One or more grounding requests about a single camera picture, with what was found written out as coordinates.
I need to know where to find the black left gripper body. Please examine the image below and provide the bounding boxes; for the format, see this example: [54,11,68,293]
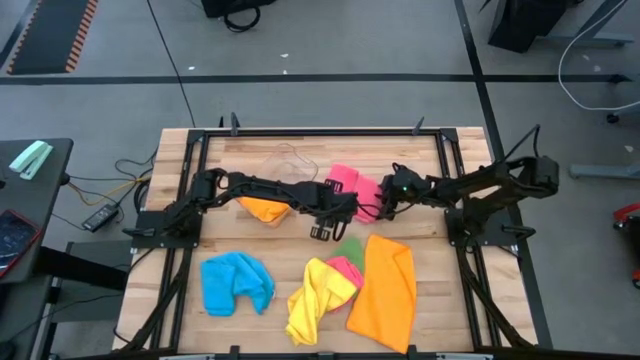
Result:
[304,178,360,242]

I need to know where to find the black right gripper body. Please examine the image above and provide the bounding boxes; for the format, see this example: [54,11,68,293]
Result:
[379,162,432,221]

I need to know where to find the long pink microfiber towel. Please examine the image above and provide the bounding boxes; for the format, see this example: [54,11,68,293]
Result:
[325,163,385,225]

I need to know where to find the clear plastic container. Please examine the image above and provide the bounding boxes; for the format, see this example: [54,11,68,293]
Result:
[234,143,321,229]

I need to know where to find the small orange microfiber towel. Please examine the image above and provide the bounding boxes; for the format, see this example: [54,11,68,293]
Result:
[235,195,294,227]

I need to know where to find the large orange microfiber towel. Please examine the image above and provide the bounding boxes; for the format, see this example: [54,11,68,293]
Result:
[346,233,418,355]

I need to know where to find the green microfiber towel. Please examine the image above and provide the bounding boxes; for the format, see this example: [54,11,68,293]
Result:
[332,236,366,275]

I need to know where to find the yellow microfiber towel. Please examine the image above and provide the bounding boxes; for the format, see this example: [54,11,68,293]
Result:
[284,257,359,347]

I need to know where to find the blue microfiber towel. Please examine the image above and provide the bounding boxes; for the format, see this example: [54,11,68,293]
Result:
[200,251,276,318]

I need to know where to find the black floor cabinet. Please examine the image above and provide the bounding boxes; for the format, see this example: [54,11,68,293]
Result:
[487,0,571,54]

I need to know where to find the grey metal table foot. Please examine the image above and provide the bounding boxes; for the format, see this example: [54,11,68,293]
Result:
[569,163,640,181]

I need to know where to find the red wheeled cart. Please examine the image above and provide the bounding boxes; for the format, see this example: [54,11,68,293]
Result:
[612,202,640,290]

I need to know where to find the black power adapter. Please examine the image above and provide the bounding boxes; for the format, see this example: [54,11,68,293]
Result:
[81,203,120,234]

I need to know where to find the black side table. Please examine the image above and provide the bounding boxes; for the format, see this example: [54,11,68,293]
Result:
[0,138,75,286]

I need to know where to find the mint green stapler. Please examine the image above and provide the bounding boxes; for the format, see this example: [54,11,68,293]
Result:
[8,140,54,181]

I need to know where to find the smartphone with red case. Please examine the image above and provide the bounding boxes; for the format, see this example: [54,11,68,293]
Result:
[0,209,44,280]

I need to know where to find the black orange-striped floor mat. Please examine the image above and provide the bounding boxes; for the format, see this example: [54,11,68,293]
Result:
[6,0,100,76]

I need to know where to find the black metal table frame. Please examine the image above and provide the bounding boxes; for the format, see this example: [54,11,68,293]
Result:
[119,127,554,360]

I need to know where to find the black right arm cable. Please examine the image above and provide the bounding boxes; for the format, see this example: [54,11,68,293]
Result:
[499,124,542,162]

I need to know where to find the white floor cable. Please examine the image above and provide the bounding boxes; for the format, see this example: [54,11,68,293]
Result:
[558,0,640,112]

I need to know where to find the yellow cable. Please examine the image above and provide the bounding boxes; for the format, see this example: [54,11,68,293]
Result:
[67,177,151,207]

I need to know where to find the black table cable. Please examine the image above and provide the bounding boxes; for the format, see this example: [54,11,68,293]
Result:
[114,149,157,211]

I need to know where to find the black floor cable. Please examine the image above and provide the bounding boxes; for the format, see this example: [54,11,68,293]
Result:
[146,0,197,129]

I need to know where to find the black equipment with cable loop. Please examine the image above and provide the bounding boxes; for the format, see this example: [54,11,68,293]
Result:
[200,0,277,34]

